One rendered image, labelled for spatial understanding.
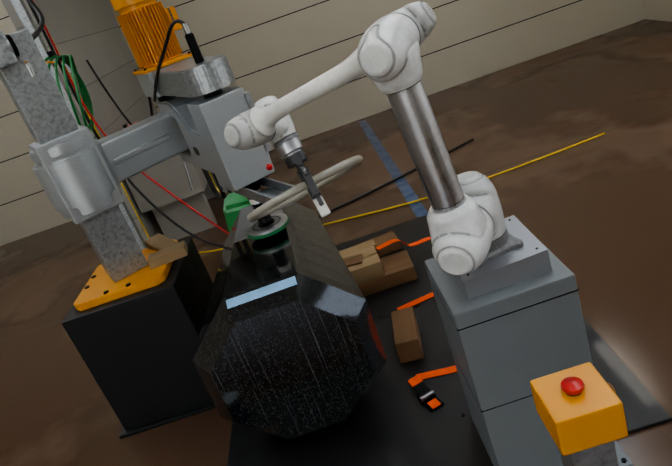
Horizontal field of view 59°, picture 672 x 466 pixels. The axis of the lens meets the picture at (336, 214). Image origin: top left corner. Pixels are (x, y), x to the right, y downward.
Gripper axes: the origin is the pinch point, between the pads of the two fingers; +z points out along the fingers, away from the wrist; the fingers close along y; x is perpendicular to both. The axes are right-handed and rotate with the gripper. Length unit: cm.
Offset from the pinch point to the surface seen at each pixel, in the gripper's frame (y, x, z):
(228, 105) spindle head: 62, 9, -59
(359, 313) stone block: 49, 3, 46
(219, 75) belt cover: 54, 6, -71
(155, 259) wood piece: 115, 77, -18
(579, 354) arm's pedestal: -14, -50, 83
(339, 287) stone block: 52, 5, 33
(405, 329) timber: 98, -17, 74
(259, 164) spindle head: 74, 9, -32
